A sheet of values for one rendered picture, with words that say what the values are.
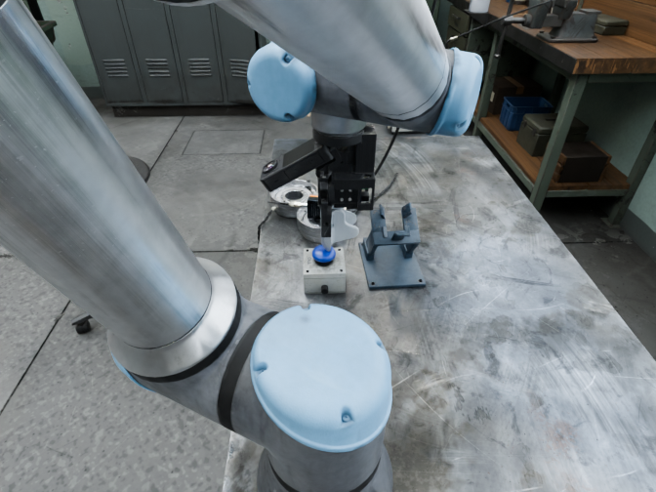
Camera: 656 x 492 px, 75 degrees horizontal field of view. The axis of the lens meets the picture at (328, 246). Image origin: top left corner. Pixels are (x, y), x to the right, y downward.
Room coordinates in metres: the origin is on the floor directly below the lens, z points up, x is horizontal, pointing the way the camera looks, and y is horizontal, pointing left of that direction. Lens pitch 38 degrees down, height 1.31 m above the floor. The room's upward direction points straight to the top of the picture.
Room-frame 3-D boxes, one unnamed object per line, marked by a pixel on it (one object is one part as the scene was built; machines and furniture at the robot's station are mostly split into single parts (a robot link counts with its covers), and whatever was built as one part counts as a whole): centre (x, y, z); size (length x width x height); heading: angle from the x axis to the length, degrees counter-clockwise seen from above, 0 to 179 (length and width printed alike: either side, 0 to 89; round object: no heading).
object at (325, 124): (0.56, -0.01, 1.10); 0.08 x 0.08 x 0.05
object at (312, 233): (0.71, 0.01, 0.82); 0.10 x 0.10 x 0.04
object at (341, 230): (0.55, -0.02, 0.91); 0.06 x 0.03 x 0.09; 92
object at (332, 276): (0.55, 0.01, 0.82); 0.08 x 0.07 x 0.05; 2
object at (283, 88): (0.46, 0.01, 1.18); 0.11 x 0.11 x 0.08; 64
